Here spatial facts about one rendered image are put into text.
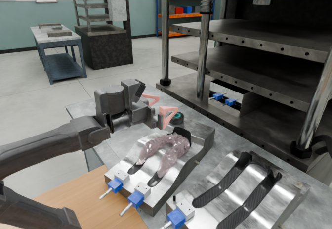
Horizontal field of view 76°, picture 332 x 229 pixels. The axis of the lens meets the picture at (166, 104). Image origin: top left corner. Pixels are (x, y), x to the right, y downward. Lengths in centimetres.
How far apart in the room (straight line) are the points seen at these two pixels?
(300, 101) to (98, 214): 104
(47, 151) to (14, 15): 696
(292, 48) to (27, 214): 119
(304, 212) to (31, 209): 89
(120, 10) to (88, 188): 404
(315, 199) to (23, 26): 729
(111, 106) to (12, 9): 694
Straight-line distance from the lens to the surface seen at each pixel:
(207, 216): 77
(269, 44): 126
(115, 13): 467
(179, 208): 75
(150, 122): 61
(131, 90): 56
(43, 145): 54
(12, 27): 745
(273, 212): 83
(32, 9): 742
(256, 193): 85
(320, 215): 104
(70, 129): 55
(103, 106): 55
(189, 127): 109
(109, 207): 92
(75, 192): 100
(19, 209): 63
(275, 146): 130
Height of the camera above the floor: 152
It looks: 28 degrees down
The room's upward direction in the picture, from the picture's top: straight up
